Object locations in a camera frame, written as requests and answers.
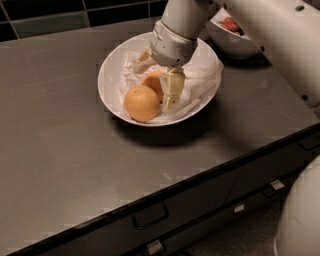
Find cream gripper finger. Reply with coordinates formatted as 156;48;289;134
133;47;157;74
160;66;185;109

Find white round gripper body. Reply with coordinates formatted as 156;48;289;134
150;20;198;67

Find orange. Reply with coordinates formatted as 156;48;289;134
142;71;163;102
123;85;160;122

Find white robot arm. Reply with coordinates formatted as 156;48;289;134
134;0;320;256

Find white paper towel in bowl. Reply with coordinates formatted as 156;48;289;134
116;49;223;126

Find white bowl with strawberries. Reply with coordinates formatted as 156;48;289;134
206;8;259;59

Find red strawberries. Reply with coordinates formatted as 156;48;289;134
221;17;244;36

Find dark right upper drawer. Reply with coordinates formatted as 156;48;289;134
227;134;320;203

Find dark drawer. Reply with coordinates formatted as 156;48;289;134
41;168;240;256
131;169;299;256
227;134;320;203

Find dark left upper drawer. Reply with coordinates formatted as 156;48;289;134
41;168;240;256

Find dark lower drawer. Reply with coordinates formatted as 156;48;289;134
131;169;299;256

